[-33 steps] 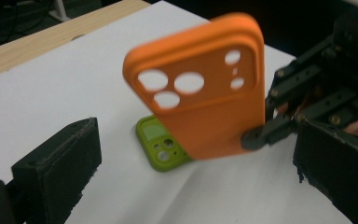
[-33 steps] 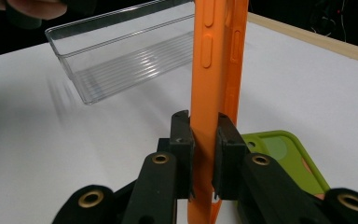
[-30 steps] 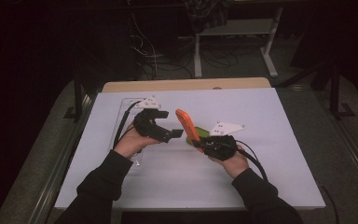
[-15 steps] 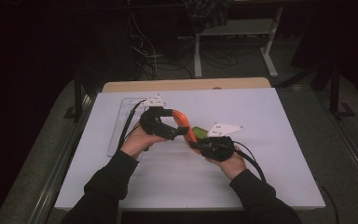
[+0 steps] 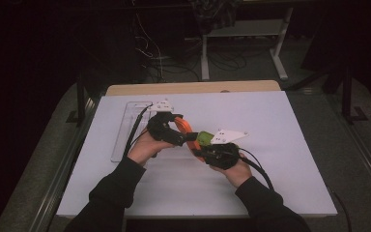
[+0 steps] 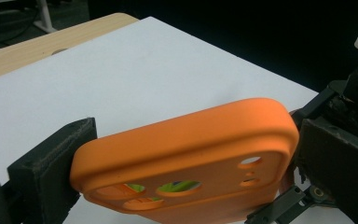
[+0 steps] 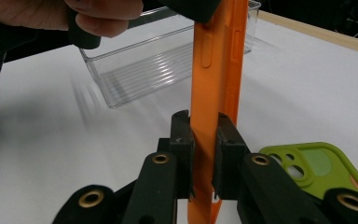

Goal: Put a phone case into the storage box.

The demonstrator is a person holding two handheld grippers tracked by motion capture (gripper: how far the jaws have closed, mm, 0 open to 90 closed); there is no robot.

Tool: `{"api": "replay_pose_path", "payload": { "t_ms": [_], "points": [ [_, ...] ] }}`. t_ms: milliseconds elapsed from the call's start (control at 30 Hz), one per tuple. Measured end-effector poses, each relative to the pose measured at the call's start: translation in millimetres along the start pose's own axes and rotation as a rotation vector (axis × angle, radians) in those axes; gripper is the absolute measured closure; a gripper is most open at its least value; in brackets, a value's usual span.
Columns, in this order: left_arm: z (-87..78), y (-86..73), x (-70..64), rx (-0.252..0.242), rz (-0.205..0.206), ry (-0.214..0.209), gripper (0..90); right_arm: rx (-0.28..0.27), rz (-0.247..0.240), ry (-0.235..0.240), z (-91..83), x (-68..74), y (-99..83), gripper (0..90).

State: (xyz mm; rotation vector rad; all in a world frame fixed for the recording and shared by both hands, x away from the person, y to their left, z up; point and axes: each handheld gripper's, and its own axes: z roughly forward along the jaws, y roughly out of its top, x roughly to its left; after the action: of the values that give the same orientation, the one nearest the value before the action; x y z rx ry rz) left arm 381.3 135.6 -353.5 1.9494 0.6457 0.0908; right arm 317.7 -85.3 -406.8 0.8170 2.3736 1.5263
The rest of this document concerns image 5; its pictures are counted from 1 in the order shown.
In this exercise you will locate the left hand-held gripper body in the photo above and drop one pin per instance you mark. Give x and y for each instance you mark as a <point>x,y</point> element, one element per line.
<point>162,127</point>

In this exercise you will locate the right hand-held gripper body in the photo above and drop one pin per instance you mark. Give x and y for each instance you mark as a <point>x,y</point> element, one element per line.
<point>222,156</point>

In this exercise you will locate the orange phone case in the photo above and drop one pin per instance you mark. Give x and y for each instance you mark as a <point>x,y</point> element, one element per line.
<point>186,127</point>

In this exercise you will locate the green phone case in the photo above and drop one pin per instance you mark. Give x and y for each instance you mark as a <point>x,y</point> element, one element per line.
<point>204,138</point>

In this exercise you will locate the clear plastic bin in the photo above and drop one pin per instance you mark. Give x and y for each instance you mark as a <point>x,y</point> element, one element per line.
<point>125,129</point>

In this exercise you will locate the person's right hand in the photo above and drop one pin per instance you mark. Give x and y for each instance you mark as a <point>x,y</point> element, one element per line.
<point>236,175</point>

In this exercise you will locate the person's left hand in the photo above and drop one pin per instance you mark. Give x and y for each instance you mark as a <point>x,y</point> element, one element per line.
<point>145,150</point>

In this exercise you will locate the light wooden table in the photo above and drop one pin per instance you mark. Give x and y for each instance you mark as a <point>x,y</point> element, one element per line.
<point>193,87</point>

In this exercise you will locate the black metal stand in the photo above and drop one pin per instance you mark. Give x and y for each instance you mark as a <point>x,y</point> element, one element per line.
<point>348,96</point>
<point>81,103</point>

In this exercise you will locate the dark patterned cloth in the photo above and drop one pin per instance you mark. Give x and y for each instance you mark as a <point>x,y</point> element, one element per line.
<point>215,13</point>

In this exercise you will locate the white desk frame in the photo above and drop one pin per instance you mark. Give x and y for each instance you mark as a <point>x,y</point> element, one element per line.
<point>244,29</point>

